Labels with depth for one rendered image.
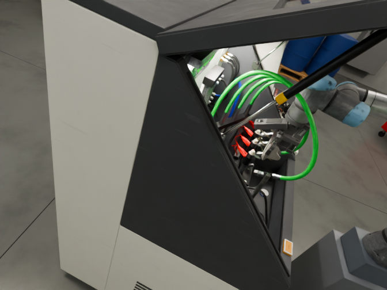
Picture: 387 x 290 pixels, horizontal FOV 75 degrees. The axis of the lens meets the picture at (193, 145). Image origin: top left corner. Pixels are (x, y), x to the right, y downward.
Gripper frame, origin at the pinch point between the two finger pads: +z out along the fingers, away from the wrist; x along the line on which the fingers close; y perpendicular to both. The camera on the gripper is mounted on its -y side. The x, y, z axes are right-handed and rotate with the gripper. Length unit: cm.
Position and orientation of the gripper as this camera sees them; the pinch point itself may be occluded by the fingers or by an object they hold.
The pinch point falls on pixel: (262, 156)
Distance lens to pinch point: 99.7
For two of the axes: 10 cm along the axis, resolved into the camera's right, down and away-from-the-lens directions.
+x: 3.4, -5.3, 7.8
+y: 8.9, 4.5, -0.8
